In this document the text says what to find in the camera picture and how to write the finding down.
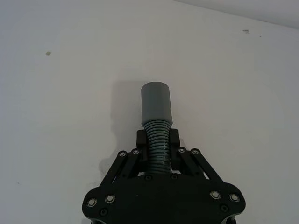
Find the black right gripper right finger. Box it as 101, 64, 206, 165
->
168, 128, 225, 185

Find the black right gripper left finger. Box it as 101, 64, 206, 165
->
100, 129, 150, 188

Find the grey threaded cylinder part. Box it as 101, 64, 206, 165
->
141, 81, 173, 175

